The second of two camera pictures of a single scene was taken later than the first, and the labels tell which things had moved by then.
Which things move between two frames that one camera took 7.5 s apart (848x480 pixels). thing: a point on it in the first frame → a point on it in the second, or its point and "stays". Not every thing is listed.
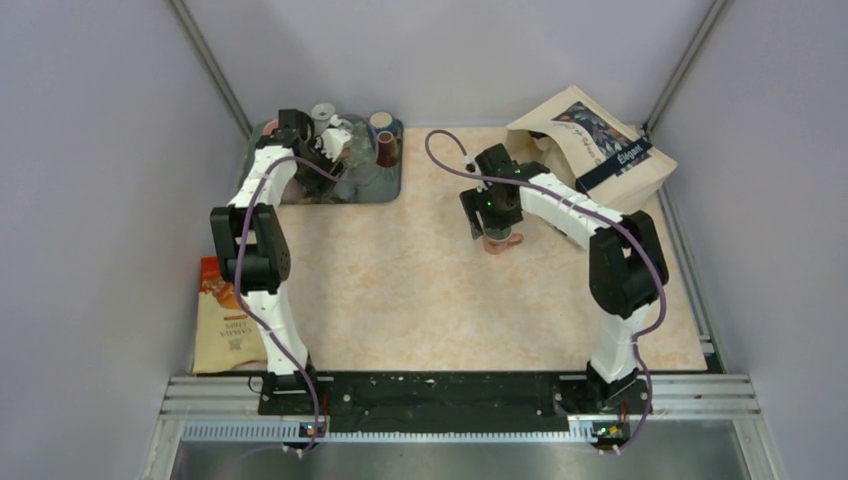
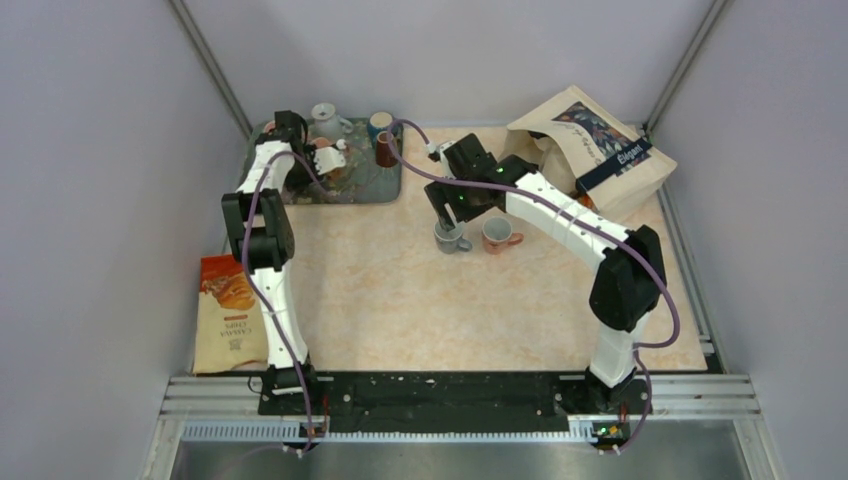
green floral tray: x=363 y=179 stays
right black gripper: x=507 y=220 → x=442 y=193
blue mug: x=384 y=121 stays
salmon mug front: x=496 y=240 stays
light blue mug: x=345 y=189 → x=450 y=241
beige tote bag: x=581 y=143 stays
